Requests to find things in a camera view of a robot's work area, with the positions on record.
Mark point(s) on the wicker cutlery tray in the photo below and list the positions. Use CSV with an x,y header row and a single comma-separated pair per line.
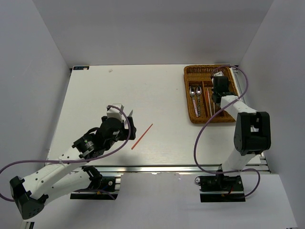
x,y
200,75

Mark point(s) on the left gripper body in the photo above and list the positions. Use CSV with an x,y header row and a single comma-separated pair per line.
x,y
112,141

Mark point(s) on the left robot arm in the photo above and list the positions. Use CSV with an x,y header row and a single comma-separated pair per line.
x,y
33,192

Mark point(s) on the dark handled spoon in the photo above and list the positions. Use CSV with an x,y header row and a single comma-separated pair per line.
x,y
198,94

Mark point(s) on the dark handled knife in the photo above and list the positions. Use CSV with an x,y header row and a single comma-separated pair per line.
x,y
129,115

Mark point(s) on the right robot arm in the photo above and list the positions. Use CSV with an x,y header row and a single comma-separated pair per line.
x,y
252,134

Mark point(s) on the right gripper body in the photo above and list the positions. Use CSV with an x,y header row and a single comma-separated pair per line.
x,y
214,93

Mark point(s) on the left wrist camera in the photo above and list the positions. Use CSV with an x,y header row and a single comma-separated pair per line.
x,y
114,111

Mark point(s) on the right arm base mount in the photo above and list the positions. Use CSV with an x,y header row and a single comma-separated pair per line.
x,y
220,189

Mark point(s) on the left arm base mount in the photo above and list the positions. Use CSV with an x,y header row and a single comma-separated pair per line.
x,y
101,187

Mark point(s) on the blue label sticker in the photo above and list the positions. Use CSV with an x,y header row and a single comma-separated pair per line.
x,y
80,68

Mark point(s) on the white chopstick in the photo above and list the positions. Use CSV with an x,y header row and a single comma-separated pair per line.
x,y
211,101

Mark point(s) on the aluminium table rail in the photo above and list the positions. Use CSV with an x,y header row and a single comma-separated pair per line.
x,y
158,169

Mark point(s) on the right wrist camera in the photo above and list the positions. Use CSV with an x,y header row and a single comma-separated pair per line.
x,y
217,74

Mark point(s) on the orange chopstick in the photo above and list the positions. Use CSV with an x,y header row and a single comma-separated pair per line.
x,y
140,138
207,102

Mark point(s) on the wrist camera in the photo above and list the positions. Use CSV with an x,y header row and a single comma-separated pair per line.
x,y
114,111
217,74

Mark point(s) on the pink handled spoon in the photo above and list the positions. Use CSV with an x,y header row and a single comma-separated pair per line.
x,y
192,95

